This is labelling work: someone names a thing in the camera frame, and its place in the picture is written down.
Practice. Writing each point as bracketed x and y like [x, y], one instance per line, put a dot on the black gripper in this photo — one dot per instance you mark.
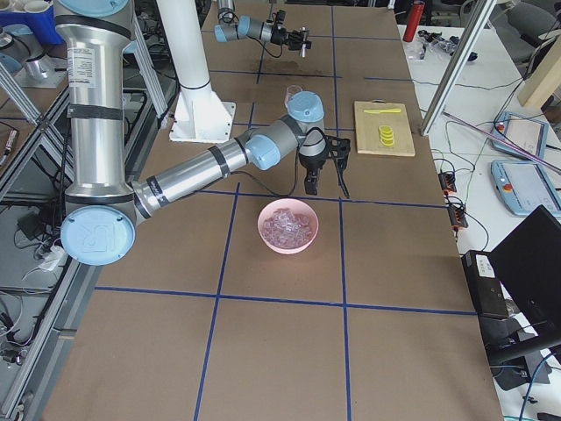
[310, 163]
[278, 37]

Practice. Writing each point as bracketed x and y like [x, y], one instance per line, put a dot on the steel jigger measuring cup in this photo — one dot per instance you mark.
[304, 47]

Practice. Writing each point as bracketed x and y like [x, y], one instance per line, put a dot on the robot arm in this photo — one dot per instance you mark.
[231, 27]
[105, 203]

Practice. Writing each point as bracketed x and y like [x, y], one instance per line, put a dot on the clear wine glass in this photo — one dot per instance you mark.
[293, 94]

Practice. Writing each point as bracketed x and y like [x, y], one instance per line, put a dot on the clear ice cubes pile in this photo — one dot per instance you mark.
[287, 230]

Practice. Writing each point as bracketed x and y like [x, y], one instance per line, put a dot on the bamboo cutting board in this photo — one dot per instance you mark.
[368, 134]

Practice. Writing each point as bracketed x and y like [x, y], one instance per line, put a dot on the pink bowl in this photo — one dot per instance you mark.
[297, 207]

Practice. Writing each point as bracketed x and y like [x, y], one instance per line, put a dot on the yellow plastic knife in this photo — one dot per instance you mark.
[382, 111]

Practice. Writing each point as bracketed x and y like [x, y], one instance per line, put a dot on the red bottle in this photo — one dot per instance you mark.
[414, 18]

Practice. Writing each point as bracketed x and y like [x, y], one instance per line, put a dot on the blue teach pendant near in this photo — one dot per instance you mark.
[523, 186]

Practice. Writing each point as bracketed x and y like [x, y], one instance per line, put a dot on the blue teach pendant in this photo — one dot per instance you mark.
[527, 133]
[523, 186]

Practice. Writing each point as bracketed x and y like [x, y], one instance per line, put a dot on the black box with label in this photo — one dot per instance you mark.
[485, 288]

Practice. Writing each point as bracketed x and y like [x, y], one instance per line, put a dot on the blue teach pendant far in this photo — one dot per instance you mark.
[527, 133]

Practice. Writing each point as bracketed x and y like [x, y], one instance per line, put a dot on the grey office chair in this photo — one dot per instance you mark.
[523, 26]

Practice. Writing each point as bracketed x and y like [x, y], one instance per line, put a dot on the blue storage bin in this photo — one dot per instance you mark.
[37, 15]

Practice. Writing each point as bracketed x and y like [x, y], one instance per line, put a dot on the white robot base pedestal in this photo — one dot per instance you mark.
[200, 115]

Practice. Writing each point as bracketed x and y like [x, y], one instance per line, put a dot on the aluminium frame post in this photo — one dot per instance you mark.
[480, 15]

